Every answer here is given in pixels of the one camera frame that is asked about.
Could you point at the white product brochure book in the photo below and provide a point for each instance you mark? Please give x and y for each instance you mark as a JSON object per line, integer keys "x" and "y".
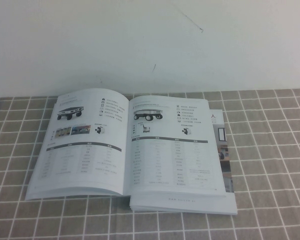
{"x": 90, "y": 160}

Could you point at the grey checked tablecloth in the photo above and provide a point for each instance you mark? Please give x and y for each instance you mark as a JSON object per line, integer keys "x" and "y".
{"x": 265, "y": 175}

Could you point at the stack of white brochures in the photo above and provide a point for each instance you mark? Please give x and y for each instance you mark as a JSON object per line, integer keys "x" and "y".
{"x": 202, "y": 205}

